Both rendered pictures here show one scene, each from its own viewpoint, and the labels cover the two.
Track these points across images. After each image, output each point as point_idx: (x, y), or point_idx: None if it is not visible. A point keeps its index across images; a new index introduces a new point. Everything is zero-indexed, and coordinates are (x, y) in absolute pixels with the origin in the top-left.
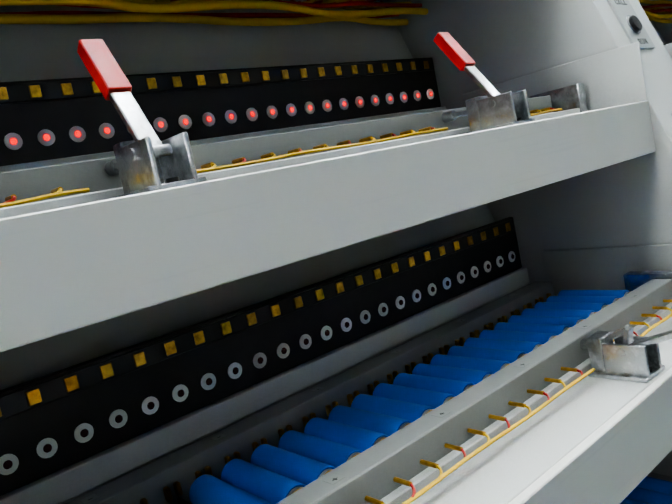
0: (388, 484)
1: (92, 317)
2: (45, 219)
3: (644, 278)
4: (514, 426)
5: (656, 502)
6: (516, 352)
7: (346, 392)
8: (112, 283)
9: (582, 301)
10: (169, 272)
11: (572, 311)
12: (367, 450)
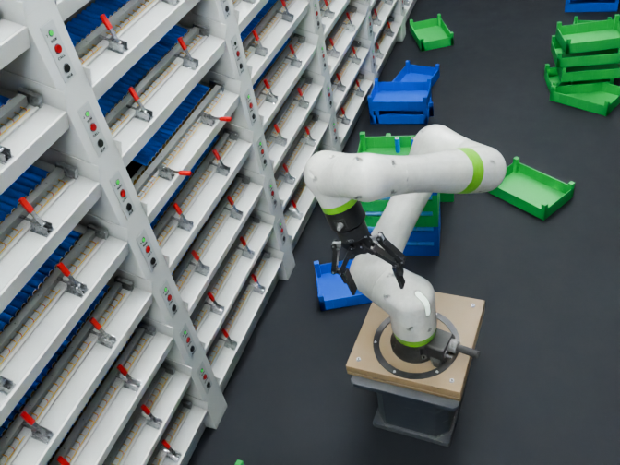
0: (168, 155)
1: (144, 145)
2: (142, 135)
3: (214, 83)
4: (187, 140)
5: None
6: (184, 115)
7: None
8: (146, 139)
9: (197, 89)
10: (150, 135)
11: (196, 97)
12: (163, 149)
